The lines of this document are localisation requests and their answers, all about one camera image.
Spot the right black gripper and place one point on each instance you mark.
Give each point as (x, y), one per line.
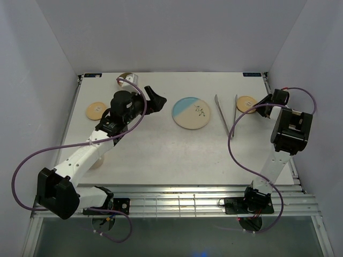
(268, 98)

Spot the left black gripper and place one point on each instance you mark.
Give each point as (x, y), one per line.
(156, 103)

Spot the steel lunch bowl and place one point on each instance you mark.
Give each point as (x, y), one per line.
(98, 163)
(127, 85)

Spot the ceramic food plate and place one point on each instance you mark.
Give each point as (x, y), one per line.
(191, 113)

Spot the wooden lid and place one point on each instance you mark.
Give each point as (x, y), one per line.
(244, 103)
(95, 110)

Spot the steel tongs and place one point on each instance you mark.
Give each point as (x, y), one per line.
(222, 117)

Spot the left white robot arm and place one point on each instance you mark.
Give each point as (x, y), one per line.
(58, 189)

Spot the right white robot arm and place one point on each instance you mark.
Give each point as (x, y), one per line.
(290, 135)

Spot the right blue label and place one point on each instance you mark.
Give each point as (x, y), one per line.
(252, 74)

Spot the blue label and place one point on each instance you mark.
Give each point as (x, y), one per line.
(92, 75)
(252, 74)

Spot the left blue label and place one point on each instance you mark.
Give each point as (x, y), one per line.
(92, 75)

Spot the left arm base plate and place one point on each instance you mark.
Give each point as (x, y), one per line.
(117, 204)

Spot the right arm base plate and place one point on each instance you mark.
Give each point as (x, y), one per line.
(240, 205)

